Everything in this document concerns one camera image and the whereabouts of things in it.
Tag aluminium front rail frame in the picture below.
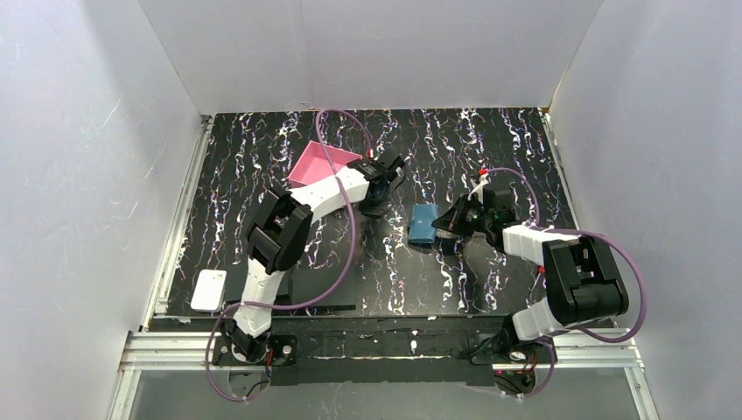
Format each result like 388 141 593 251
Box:
108 326 659 419

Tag white rectangular device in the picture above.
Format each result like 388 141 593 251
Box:
190 269 227 313

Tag pink plastic tray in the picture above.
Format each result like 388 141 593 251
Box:
288 141 362 187

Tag blue leather card holder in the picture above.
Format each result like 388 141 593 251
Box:
408 204 438 245

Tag large black flat plate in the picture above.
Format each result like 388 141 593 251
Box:
286 257 357 310

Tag small black flat plate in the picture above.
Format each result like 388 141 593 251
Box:
223 262 248 305

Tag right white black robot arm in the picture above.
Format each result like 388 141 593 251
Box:
431 187 628 354

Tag aluminium left side rail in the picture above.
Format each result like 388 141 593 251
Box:
139 115 214 333

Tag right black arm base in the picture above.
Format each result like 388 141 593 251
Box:
458 333 551 369

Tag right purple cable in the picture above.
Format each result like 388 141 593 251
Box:
475 167 648 399

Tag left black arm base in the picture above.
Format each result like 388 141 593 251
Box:
210 334 298 368

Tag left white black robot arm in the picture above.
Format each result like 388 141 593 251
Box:
220 152 405 364

